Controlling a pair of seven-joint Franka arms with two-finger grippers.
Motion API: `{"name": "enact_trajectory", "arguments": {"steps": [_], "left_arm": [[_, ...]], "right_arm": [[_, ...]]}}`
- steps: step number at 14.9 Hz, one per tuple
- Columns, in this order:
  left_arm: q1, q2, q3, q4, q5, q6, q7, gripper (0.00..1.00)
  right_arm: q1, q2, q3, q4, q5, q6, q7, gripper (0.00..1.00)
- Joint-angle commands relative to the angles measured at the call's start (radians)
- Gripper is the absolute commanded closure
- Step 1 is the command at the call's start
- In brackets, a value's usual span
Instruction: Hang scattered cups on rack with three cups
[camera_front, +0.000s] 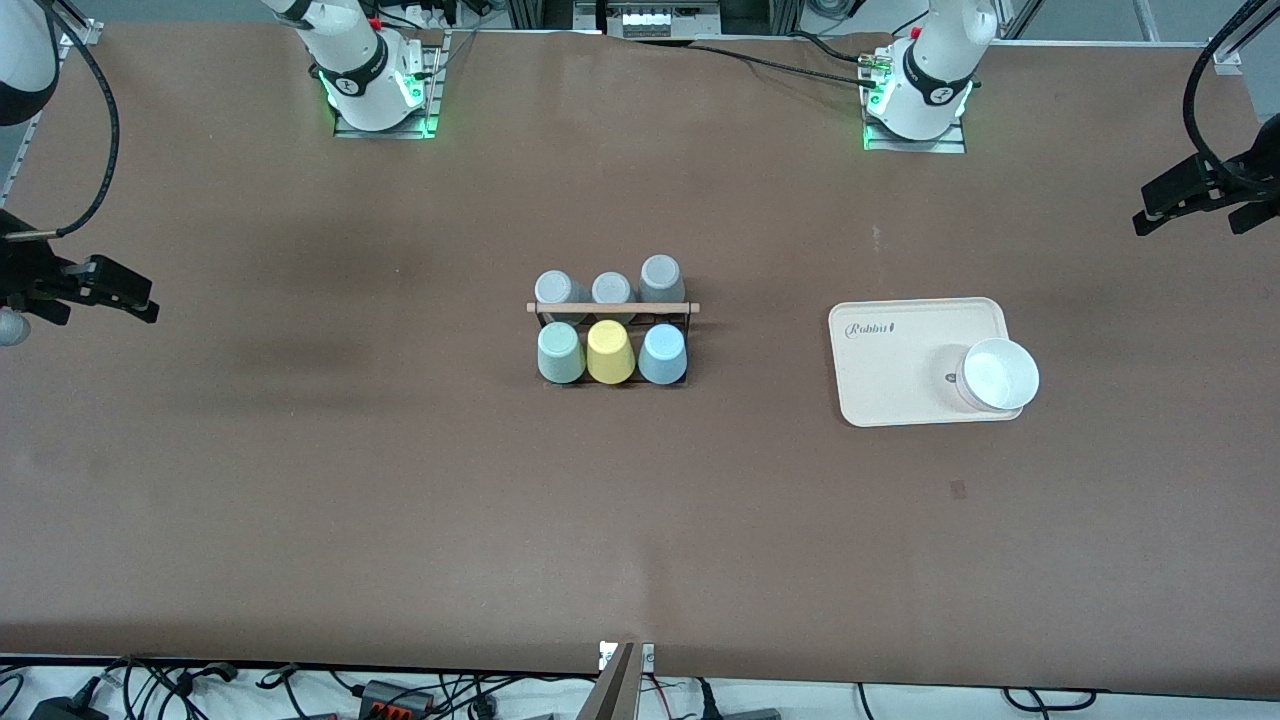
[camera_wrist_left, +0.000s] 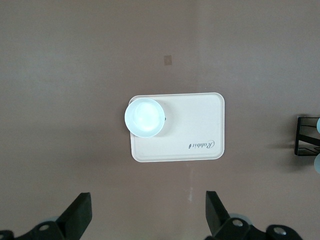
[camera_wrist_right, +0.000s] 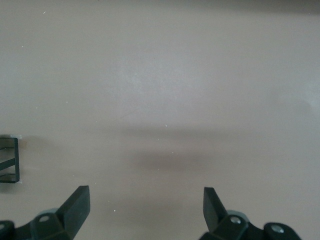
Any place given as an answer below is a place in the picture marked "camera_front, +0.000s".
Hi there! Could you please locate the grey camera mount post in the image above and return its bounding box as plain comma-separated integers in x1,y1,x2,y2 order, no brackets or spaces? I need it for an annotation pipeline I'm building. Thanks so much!
578,640,656,720

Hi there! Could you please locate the orange black connector block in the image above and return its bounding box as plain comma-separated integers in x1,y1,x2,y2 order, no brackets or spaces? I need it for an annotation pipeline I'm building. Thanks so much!
358,678,438,719

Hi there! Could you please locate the pale blue cup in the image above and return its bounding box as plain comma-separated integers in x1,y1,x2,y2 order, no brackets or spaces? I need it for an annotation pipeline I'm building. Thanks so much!
637,323,689,386

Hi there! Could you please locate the pale green cup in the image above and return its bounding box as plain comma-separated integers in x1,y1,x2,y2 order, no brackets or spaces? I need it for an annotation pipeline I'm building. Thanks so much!
537,321,588,385

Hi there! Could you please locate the black wire cup rack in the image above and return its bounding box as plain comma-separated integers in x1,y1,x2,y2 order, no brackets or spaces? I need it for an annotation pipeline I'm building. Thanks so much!
527,298,701,389

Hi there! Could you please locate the beige tray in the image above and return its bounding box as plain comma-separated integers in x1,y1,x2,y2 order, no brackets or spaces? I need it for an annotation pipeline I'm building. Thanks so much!
830,297,1026,429

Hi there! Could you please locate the black cable on table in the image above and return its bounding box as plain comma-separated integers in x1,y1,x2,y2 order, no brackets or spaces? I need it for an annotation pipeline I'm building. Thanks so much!
640,35,881,86

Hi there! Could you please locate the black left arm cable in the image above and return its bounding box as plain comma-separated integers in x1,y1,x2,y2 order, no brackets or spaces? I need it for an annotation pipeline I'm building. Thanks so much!
1183,0,1280,187

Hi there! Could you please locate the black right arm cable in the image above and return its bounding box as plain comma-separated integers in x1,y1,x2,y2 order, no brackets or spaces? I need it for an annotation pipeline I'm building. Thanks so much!
0,0,122,241

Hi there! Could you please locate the aluminium frame profile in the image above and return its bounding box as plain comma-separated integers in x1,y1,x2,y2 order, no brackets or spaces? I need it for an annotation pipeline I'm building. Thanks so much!
5,18,104,191
1208,0,1280,76

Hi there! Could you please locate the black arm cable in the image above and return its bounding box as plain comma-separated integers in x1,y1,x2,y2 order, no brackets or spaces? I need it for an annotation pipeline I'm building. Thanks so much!
0,0,122,241
1183,0,1280,187

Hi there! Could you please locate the yellow cup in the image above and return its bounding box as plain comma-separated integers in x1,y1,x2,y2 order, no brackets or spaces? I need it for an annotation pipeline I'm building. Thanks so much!
586,320,636,385

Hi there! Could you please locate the grey electrical box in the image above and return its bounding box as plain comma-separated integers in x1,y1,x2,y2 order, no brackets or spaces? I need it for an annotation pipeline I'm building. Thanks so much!
605,0,723,39

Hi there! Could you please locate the black power adapter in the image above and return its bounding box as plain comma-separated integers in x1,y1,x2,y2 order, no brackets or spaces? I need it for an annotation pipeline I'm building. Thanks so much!
30,690,111,720

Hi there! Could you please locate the white bowl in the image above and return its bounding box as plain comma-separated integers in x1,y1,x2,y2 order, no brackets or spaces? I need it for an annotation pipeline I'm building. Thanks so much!
955,338,1041,413

